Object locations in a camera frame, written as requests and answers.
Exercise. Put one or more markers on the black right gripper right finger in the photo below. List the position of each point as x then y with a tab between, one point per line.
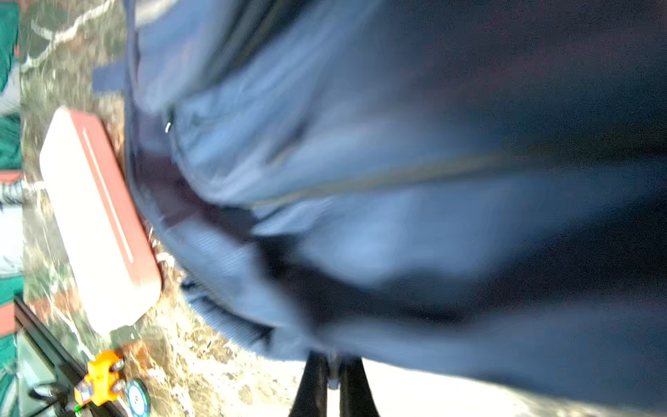
356	399

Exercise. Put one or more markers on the pink pencil case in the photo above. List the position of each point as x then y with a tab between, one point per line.
114	266

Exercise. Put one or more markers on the navy blue school backpack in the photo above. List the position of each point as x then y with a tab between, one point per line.
469	188

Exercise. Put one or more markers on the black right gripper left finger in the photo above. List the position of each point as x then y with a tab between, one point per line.
312	396

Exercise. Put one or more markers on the orange pencil sharpener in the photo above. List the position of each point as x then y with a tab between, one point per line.
104	381

